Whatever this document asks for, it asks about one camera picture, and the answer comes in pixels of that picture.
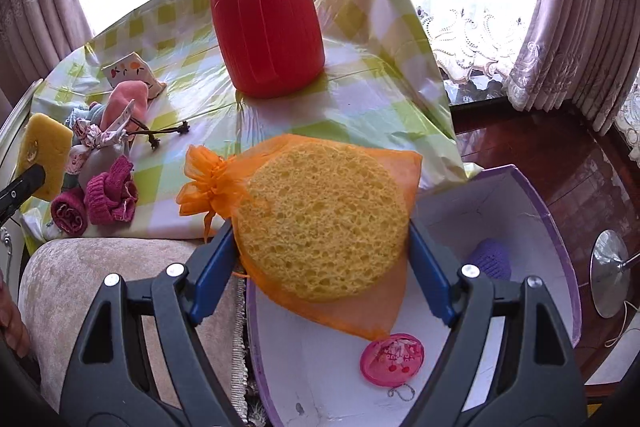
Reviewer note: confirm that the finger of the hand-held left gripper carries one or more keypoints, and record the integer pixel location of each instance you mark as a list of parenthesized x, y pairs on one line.
[(25, 187)]

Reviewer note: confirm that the fruit print fabric pouch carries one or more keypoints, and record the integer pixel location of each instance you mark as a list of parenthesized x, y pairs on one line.
[(135, 69)]

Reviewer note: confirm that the white lace curtain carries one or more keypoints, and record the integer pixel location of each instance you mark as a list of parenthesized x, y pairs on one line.
[(475, 42)]

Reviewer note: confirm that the red thermos jug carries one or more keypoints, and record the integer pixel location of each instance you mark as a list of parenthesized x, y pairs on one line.
[(265, 32)]

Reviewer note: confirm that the pink pleated curtain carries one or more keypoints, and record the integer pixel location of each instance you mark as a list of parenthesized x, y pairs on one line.
[(35, 7), (575, 32)]

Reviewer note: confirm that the rectangular yellow sponge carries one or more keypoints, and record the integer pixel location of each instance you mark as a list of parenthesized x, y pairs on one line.
[(45, 142)]

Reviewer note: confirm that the chrome round stand base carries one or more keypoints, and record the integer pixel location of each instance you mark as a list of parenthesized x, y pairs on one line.
[(607, 272)]

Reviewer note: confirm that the magenta knitted cloth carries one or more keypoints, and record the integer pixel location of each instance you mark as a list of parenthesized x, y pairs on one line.
[(107, 192)]

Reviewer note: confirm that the purple brush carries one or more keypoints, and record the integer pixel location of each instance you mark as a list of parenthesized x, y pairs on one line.
[(492, 259)]

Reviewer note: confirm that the pink fleece towel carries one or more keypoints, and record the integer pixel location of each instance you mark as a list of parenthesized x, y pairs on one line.
[(125, 99)]

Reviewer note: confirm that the white box with purple rim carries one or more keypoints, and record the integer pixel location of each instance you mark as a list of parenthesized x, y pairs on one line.
[(450, 207)]

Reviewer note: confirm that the round yellow sponge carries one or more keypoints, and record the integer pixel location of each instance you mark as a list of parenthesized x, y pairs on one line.
[(320, 217)]

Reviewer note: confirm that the rolled dark pink towel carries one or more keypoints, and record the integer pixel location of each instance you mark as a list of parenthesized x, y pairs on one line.
[(70, 212)]

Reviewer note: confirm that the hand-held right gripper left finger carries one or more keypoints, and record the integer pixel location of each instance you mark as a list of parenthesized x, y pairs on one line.
[(215, 267)]

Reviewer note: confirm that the green checked plastic tablecloth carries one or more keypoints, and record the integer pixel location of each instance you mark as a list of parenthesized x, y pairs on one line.
[(360, 57)]

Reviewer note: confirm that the white chair frame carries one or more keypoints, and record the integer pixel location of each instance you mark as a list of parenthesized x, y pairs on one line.
[(15, 107)]

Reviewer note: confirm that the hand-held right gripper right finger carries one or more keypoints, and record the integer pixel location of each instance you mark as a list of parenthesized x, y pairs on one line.
[(430, 272)]

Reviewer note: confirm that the pink round coin purse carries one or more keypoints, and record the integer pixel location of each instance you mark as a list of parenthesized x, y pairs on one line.
[(392, 359)]

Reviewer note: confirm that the person's left hand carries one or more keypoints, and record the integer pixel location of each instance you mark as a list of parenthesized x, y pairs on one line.
[(12, 322)]

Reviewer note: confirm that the light blue cloth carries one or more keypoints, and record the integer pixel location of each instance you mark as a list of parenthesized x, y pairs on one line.
[(87, 113)]

